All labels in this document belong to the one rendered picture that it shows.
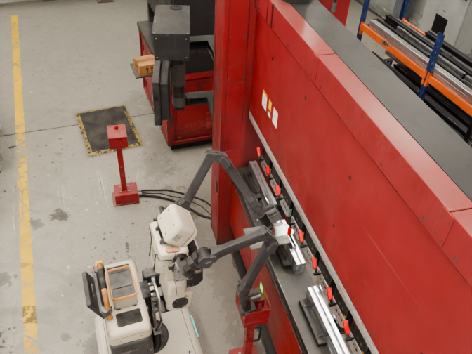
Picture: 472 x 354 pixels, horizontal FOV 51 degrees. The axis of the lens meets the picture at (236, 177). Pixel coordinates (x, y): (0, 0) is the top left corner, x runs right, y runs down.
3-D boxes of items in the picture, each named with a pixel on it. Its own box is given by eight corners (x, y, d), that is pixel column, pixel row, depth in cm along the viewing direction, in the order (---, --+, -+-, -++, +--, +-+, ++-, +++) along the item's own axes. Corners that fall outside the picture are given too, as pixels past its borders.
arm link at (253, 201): (216, 155, 296) (217, 161, 286) (224, 150, 295) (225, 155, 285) (253, 209, 310) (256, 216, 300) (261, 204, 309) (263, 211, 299)
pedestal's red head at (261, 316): (234, 302, 317) (236, 284, 305) (258, 297, 321) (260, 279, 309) (244, 328, 302) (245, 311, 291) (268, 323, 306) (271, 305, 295)
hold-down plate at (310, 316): (298, 303, 293) (298, 299, 291) (306, 300, 294) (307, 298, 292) (317, 347, 271) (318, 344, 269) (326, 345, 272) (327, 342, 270)
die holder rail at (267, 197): (248, 170, 386) (248, 161, 380) (255, 169, 387) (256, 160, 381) (267, 214, 349) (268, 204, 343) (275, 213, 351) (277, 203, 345)
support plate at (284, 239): (243, 230, 321) (243, 228, 320) (281, 223, 327) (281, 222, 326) (251, 250, 308) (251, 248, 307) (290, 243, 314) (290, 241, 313)
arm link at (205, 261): (268, 219, 273) (274, 230, 264) (274, 237, 280) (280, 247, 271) (194, 248, 272) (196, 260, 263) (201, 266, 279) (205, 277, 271)
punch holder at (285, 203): (279, 202, 315) (282, 183, 304) (291, 200, 317) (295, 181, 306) (287, 218, 304) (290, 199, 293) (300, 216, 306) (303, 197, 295)
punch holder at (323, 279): (315, 275, 271) (319, 256, 261) (329, 272, 273) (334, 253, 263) (326, 297, 260) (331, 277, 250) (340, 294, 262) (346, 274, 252)
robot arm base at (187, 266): (175, 258, 272) (181, 274, 263) (187, 249, 271) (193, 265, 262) (185, 263, 278) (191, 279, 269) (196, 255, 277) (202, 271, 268)
